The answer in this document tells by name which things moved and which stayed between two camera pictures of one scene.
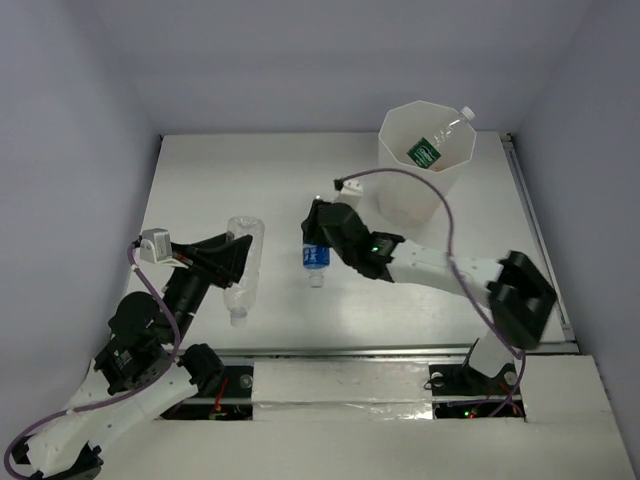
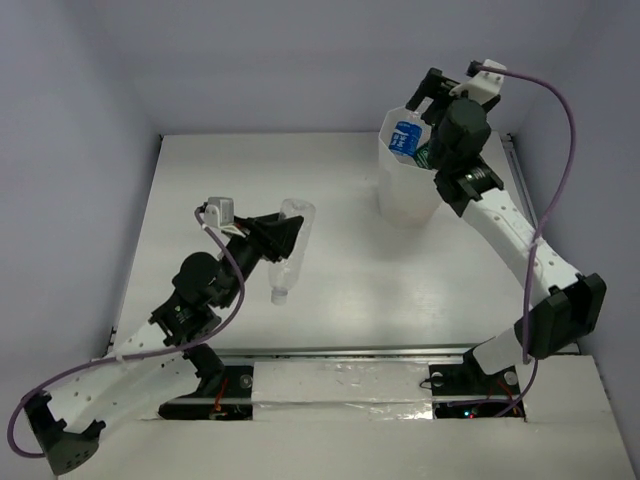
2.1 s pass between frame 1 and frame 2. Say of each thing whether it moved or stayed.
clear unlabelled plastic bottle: moved
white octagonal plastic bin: stayed
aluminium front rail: stayed
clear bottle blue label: moved
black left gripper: moved
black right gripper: moved
